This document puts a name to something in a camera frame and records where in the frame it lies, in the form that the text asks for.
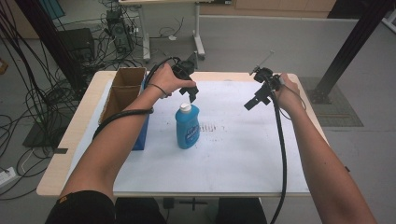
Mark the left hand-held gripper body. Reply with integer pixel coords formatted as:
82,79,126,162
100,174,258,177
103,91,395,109
171,57,199,91

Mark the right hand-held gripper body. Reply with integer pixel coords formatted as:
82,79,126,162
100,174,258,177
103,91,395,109
248,49,284,94

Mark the blue bottle with white cap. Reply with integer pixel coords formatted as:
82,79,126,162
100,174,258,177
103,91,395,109
175,102,201,150

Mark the cardboard box with blue outside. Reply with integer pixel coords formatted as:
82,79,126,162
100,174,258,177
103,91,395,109
98,66,151,152

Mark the person's left hand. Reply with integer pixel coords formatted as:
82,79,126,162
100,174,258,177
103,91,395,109
145,62,197,99

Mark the person's right hand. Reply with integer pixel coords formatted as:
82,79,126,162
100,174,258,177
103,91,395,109
275,73,307,116

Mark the wooden cabinet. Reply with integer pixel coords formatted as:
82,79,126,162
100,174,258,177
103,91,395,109
199,0,338,19

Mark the black computer tower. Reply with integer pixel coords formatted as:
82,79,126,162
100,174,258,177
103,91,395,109
105,8,135,54

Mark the black equipment box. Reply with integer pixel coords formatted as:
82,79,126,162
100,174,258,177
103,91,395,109
56,27,96,63

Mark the person's right leg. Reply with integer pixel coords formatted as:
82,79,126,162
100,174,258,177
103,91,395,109
215,197,269,224

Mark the black floor plate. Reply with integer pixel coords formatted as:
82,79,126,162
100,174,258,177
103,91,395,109
22,120,69,149

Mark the person's black sleeve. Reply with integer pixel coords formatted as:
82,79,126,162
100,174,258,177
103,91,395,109
44,190,117,224

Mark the white power strip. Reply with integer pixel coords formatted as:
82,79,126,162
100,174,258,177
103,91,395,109
0,166,19,189

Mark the thin black wrist strap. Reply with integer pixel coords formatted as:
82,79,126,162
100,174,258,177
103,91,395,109
148,82,170,97

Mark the white desk frame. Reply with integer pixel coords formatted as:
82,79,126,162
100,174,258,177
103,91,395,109
119,0,207,62

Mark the right hand-held gripper black cable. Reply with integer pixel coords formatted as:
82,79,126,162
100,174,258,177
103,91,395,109
263,76,289,224

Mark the hand-held gripper black cable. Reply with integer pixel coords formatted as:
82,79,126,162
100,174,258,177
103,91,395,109
263,76,289,224
92,56,182,141

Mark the left hand-held gripper black cable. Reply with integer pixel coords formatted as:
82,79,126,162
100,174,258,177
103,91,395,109
92,56,182,141

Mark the black metal post with base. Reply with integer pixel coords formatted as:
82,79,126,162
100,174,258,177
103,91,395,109
306,0,396,105

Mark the tangle of black cables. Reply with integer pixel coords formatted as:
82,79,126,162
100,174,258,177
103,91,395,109
0,0,188,202

